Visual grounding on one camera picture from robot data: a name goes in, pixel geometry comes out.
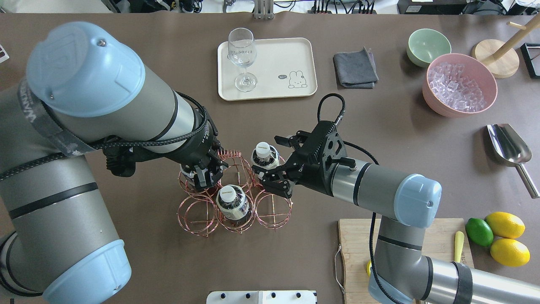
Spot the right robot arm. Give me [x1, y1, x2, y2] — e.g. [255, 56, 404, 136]
[253, 121, 539, 304]

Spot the pink bowl with ice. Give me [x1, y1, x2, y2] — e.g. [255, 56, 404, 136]
[422, 53, 498, 118]

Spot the black glass tray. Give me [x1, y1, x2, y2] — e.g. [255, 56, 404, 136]
[520, 43, 540, 79]

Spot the green bowl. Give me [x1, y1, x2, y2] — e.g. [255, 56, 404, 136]
[406, 28, 452, 68]

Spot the wooden glass holder stand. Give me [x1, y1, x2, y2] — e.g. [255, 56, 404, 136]
[471, 14, 540, 79]

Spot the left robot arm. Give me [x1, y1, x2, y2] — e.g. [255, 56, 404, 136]
[1, 22, 227, 304]

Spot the green lime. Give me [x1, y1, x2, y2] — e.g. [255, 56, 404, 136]
[465, 218, 494, 247]

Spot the tea bottle white cap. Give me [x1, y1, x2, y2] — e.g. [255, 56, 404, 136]
[251, 141, 280, 169]

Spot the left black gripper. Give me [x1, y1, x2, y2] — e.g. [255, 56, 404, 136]
[168, 119, 224, 190]

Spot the clear wine glass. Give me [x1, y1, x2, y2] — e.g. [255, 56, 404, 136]
[228, 27, 258, 92]

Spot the yellow plastic knife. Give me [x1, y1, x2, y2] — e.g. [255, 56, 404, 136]
[454, 231, 464, 263]

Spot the grey folded cloth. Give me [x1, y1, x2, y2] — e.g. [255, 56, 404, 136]
[332, 47, 379, 89]

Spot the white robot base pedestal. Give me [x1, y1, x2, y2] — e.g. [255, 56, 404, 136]
[206, 289, 318, 304]

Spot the yellow lemon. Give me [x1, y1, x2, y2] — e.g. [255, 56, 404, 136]
[485, 212, 525, 239]
[490, 238, 530, 267]

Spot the cream serving tray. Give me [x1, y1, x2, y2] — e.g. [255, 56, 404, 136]
[217, 37, 318, 101]

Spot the copper wire bottle basket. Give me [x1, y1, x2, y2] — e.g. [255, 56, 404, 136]
[177, 150, 293, 237]

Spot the metal ice scoop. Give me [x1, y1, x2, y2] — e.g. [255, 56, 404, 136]
[486, 124, 539, 199]

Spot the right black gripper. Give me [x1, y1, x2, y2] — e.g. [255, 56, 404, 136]
[251, 121, 357, 199]

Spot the wooden cutting board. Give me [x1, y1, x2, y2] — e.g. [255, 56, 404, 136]
[338, 219, 465, 304]

